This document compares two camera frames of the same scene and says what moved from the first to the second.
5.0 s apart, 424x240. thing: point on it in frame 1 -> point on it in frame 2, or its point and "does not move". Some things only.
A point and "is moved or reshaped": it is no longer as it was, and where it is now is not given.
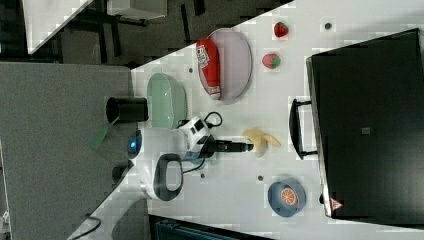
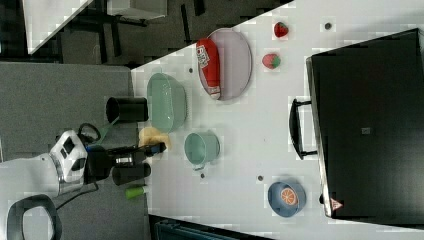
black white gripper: [201, 143] -> [76, 164]
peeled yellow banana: [260, 140] is moved or reshaped
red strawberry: [280, 29] does not move
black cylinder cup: [129, 109] does not move
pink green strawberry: [271, 61] does not move
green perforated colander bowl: [166, 101] does not move
